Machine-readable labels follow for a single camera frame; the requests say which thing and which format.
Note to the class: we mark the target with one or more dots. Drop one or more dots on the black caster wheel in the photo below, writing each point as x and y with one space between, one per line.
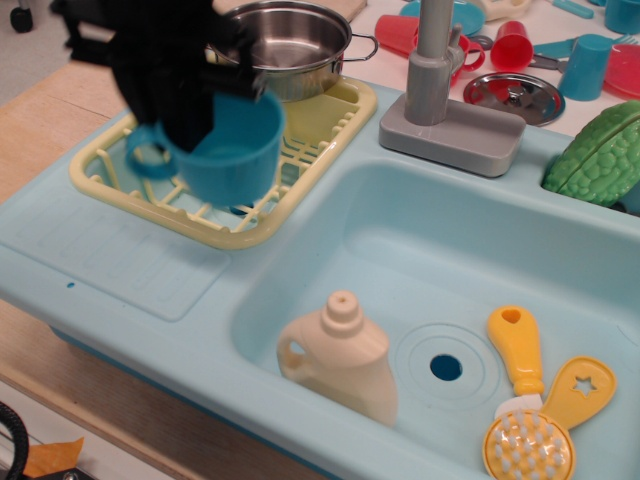
21 19

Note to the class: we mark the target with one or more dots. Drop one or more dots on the yellow dish brush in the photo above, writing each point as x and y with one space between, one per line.
514 332

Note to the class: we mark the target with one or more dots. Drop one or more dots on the grey toy faucet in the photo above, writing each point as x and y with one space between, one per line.
425 123

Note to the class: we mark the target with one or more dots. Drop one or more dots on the yellow round scrubber brush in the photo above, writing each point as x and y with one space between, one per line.
536 443

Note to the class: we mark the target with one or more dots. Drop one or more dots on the red cup lying down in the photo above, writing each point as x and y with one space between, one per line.
397 33

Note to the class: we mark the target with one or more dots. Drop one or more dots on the blue toy knife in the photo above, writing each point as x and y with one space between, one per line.
558 49

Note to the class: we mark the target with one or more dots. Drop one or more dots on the cream toy detergent bottle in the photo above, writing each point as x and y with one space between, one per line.
341 354

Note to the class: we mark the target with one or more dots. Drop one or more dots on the pale yellow dish rack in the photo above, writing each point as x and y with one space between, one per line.
316 133

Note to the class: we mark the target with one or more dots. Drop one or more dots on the blue plastic cup with handle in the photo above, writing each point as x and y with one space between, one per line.
234 164

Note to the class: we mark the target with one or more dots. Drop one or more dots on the blue inverted cup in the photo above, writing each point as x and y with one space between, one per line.
583 77

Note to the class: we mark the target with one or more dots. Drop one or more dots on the stainless steel pot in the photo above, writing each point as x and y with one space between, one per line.
299 46

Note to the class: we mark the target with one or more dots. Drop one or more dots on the red upright cup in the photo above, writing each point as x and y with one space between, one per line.
512 50

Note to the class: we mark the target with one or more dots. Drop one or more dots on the cream toy item top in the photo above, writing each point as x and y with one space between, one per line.
500 9

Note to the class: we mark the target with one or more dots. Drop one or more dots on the green bumpy toy vegetable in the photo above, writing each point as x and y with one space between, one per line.
601 164

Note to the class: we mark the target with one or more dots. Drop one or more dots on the light blue toy sink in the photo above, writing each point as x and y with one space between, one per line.
119 319

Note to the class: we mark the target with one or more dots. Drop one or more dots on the red bowl right edge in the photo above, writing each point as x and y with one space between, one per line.
622 75

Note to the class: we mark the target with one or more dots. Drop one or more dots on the red mug behind faucet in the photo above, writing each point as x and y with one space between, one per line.
474 58

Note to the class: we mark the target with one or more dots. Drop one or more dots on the steel pot lid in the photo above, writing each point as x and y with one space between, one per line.
535 100

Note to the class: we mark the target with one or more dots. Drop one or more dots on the blue plate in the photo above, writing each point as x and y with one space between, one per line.
469 16

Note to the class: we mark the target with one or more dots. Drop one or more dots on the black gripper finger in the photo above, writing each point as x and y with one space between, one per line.
188 118

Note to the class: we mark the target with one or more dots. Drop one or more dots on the orange tape piece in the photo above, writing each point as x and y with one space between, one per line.
52 458

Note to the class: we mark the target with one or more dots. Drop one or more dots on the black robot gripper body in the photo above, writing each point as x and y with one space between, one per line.
166 56

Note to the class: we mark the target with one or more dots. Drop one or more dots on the blue cup top right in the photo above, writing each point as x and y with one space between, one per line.
622 16

